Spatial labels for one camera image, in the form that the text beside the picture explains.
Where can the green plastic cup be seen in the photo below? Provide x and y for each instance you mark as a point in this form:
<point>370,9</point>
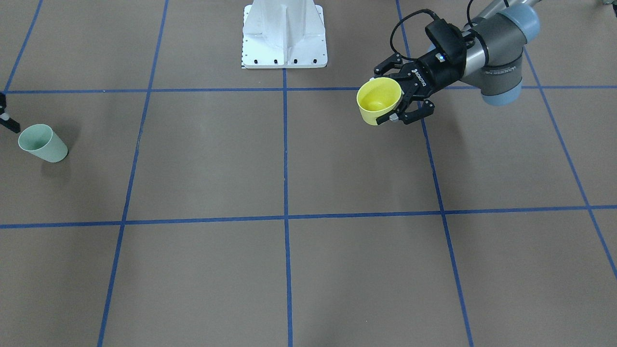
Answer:
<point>41,141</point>

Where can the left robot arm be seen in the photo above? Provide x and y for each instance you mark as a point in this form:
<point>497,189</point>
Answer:
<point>486,53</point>

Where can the yellow plastic cup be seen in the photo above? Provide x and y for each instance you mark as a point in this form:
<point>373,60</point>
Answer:
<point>377,97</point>

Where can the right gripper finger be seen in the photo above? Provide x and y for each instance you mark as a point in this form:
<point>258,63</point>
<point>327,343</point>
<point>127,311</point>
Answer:
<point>5,119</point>

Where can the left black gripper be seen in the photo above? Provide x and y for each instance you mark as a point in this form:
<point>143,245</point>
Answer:
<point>430,76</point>

